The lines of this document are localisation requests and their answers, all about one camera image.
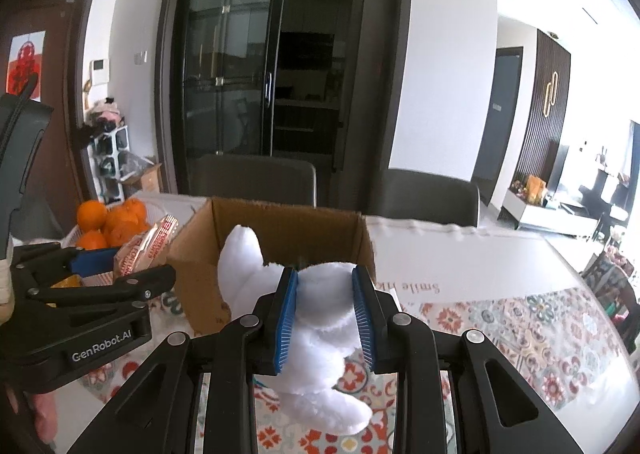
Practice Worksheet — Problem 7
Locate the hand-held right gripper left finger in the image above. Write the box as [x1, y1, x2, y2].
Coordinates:
[65, 267, 299, 454]

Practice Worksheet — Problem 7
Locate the orange gift bag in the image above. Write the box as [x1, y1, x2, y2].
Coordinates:
[525, 175, 548, 205]

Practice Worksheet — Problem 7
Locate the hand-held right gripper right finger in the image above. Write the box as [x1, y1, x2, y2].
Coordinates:
[352, 265, 586, 454]

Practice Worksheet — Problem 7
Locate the brown cardboard box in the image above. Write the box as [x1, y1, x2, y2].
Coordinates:
[166, 197, 378, 337]

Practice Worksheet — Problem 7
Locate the dark wooden chair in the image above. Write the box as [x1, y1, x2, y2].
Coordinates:
[582, 249, 640, 335]

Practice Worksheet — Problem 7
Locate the white plush toy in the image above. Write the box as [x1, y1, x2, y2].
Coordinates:
[217, 224, 373, 435]

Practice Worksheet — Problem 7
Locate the grey dining chair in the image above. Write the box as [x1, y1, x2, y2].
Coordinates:
[190, 154, 317, 209]
[367, 168, 481, 227]

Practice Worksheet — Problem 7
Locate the small cardboard box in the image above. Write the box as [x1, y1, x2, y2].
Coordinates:
[122, 161, 163, 195]

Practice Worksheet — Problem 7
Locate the white low console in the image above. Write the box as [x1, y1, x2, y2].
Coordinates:
[501, 187, 601, 237]

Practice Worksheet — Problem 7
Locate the pile of oranges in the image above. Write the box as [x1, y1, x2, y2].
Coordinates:
[76, 198, 151, 251]

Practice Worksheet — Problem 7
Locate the red and white biscuit packet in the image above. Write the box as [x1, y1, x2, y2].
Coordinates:
[112, 214, 181, 280]

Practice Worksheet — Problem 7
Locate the red and white wall poster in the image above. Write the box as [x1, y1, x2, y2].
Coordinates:
[6, 30, 46, 102]

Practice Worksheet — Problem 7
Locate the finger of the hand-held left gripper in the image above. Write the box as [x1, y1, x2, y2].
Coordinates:
[27, 264, 177, 312]
[10, 243, 119, 290]

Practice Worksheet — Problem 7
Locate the white shoe rack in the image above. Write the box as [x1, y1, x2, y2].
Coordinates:
[87, 125, 132, 202]

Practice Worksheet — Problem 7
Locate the dark interior door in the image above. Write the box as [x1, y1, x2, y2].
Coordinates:
[472, 47, 524, 207]

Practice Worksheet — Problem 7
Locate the dark glass door cabinet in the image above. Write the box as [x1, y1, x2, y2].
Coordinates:
[155, 0, 416, 195]

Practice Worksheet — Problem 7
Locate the clutter pile on rack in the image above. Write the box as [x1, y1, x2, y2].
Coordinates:
[85, 97, 126, 135]

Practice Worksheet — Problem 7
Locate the slatted wood wall panel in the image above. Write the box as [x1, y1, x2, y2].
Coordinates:
[515, 29, 572, 195]

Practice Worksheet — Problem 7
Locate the brown wooden door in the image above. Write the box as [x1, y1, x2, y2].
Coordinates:
[0, 0, 96, 240]

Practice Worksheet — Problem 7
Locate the patterned tablecloth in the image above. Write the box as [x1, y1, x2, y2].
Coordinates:
[55, 191, 633, 454]

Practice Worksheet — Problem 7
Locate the person's left hand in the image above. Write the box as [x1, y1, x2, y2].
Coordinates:
[27, 390, 59, 443]

